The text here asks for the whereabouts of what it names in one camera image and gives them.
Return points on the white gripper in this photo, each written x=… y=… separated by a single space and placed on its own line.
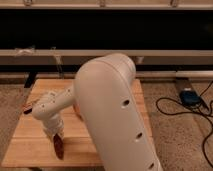
x=54 y=126

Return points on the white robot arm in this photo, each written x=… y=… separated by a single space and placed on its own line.
x=102 y=91

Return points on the orange ceramic bowl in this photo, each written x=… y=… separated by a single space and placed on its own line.
x=77 y=111

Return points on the brown chocolate bar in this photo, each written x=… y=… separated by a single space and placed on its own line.
x=27 y=108

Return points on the wooden table board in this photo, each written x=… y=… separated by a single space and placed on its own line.
x=29 y=146

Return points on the blue power adapter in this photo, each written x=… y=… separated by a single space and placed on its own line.
x=189 y=98

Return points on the metal rail frame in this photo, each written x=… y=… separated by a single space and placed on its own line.
x=156 y=57

